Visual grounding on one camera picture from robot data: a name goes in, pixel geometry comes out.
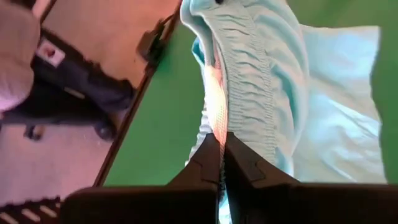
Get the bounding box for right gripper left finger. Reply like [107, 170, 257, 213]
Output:
[167, 133, 221, 190]

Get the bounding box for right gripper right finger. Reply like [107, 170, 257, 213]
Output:
[223, 132, 299, 187]

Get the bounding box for teal shorts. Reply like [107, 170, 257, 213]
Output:
[180, 0, 388, 224]

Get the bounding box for green table mat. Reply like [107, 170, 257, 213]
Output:
[104, 0, 398, 187]

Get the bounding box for black aluminium table frame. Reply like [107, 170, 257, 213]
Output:
[93, 0, 184, 187]

